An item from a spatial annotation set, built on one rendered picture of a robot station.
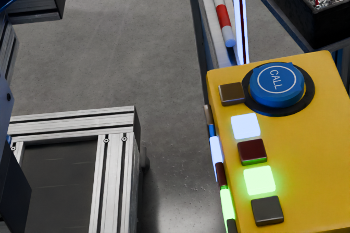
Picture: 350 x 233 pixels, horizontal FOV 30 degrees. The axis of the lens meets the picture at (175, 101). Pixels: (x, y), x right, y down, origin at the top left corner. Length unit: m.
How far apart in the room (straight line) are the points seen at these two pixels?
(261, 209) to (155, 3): 1.94
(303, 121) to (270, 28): 1.70
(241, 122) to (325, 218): 0.09
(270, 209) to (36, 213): 1.16
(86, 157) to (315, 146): 1.19
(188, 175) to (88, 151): 0.31
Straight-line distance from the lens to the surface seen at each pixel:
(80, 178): 1.57
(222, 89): 0.48
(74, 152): 1.62
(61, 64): 2.17
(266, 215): 0.41
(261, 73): 0.48
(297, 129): 0.46
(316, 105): 0.48
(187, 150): 1.83
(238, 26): 0.76
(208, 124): 0.49
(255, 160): 0.44
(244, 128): 0.45
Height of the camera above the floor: 1.43
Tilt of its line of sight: 47 degrees down
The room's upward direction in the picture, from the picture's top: 11 degrees counter-clockwise
